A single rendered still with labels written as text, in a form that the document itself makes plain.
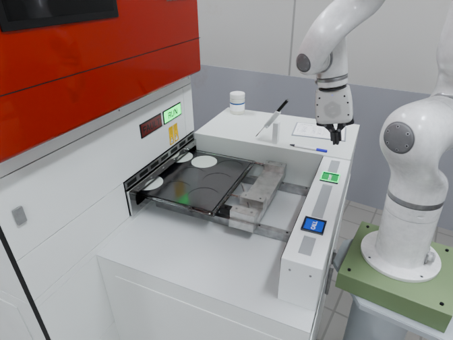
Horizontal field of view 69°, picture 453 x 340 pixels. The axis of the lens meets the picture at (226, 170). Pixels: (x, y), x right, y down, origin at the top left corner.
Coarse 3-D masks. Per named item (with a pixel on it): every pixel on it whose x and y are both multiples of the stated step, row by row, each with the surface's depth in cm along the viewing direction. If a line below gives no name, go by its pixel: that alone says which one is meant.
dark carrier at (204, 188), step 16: (224, 160) 130; (240, 160) 130; (160, 176) 120; (176, 176) 120; (192, 176) 120; (208, 176) 120; (224, 176) 120; (240, 176) 120; (144, 192) 111; (160, 192) 111; (176, 192) 111; (192, 192) 111; (208, 192) 111; (224, 192) 110; (208, 208) 103
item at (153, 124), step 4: (152, 120) 110; (156, 120) 112; (160, 120) 114; (144, 124) 106; (148, 124) 108; (152, 124) 110; (156, 124) 112; (160, 124) 114; (144, 128) 106; (148, 128) 108; (152, 128) 111; (156, 128) 113; (144, 132) 107; (148, 132) 109
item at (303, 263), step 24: (336, 168) 112; (312, 192) 99; (336, 192) 99; (312, 216) 90; (336, 216) 90; (312, 240) 81; (288, 264) 76; (312, 264) 74; (288, 288) 79; (312, 288) 76
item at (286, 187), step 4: (248, 176) 129; (252, 176) 129; (256, 176) 129; (244, 180) 130; (248, 180) 129; (252, 180) 128; (252, 184) 129; (280, 184) 124; (284, 184) 124; (288, 184) 124; (292, 184) 124; (280, 188) 125; (284, 188) 124; (288, 188) 124; (292, 188) 123; (296, 188) 122; (300, 188) 121; (304, 188) 121; (308, 188) 121; (292, 192) 124; (296, 192) 123; (300, 192) 122; (304, 192) 121
